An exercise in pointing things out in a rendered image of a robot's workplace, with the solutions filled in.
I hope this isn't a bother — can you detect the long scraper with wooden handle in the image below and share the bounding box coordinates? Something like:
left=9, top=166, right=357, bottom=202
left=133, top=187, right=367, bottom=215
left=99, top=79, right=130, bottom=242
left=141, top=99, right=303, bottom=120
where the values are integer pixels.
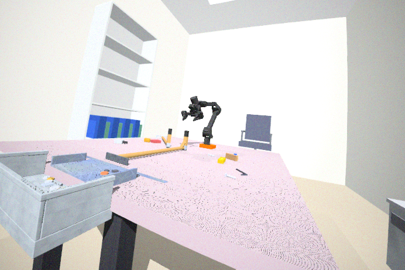
left=105, top=131, right=189, bottom=166

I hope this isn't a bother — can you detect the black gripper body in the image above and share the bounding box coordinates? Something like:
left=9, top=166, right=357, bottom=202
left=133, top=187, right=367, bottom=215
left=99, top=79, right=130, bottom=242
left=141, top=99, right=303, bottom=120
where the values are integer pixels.
left=181, top=109, right=204, bottom=119

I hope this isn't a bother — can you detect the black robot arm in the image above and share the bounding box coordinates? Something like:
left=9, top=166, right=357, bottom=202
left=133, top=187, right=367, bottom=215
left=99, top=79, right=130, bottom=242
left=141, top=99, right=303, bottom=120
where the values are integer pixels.
left=188, top=95, right=221, bottom=145

